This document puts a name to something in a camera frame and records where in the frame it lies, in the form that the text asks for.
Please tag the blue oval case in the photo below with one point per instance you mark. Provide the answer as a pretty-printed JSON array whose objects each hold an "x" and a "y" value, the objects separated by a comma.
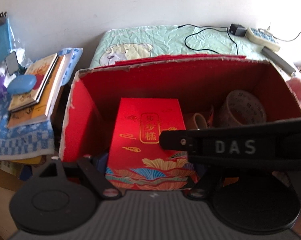
[{"x": 22, "y": 84}]

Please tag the blue patterned table cloth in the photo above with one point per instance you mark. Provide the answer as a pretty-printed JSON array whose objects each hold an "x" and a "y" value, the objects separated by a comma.
[{"x": 34, "y": 140}]

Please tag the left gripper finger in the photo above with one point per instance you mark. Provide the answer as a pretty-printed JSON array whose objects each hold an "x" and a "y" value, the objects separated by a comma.
[{"x": 101, "y": 164}]

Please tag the green bear quilt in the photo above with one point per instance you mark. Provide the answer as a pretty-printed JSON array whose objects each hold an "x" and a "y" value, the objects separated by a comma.
[{"x": 149, "y": 41}]

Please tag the small red gift box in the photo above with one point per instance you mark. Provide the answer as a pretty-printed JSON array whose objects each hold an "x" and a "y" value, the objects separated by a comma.
[{"x": 136, "y": 161}]

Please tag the stack of books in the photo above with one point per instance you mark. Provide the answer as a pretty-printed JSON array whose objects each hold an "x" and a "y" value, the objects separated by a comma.
[{"x": 37, "y": 105}]

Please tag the brown cardboard boxes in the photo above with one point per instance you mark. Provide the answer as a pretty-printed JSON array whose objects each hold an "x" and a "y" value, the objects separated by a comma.
[{"x": 9, "y": 184}]

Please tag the black charger with cable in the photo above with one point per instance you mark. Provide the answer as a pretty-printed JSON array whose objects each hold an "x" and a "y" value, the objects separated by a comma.
[{"x": 212, "y": 40}]

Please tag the grey tube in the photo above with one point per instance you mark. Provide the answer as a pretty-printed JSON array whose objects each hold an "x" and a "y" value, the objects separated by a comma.
[{"x": 277, "y": 60}]

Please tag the small brown tape roll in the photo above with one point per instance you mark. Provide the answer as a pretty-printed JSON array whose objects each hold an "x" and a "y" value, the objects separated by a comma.
[{"x": 195, "y": 121}]

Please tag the large red cardboard box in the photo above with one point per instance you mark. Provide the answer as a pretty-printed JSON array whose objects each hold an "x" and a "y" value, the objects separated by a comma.
[{"x": 200, "y": 83}]

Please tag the white remote control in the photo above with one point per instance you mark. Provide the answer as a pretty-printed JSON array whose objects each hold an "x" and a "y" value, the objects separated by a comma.
[{"x": 262, "y": 38}]

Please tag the blue gift bag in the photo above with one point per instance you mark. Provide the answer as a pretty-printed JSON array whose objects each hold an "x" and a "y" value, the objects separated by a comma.
[{"x": 5, "y": 36}]

